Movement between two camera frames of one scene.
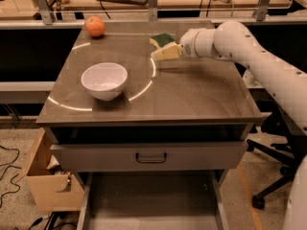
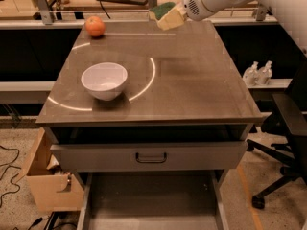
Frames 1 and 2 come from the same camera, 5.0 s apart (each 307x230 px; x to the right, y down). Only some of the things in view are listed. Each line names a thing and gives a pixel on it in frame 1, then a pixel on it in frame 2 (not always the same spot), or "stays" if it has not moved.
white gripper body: [188, 45] → [194, 6]
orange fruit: [95, 26] stays
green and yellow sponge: [162, 39] → [156, 12]
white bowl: [106, 80] stays
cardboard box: [50, 187] stays
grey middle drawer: [150, 156] stays
